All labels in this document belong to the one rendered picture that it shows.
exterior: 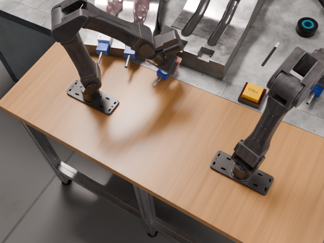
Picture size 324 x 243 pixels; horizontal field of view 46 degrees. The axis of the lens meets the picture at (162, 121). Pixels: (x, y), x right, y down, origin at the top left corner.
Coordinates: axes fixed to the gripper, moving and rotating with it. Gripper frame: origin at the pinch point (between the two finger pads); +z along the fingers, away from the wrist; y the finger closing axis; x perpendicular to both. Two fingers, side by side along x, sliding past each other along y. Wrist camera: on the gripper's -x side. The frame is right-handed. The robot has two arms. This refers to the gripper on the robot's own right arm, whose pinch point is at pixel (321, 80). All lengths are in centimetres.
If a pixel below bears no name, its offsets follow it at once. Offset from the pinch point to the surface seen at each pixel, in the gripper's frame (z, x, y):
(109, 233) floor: 37, 108, 51
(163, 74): -14, 26, 48
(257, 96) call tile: -8.2, 16.7, 15.4
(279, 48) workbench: 8.6, -5.9, 20.0
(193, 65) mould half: -7.2, 17.4, 42.2
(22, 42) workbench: 12, 46, 135
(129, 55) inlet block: -16, 26, 63
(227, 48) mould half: -8.5, 6.6, 33.6
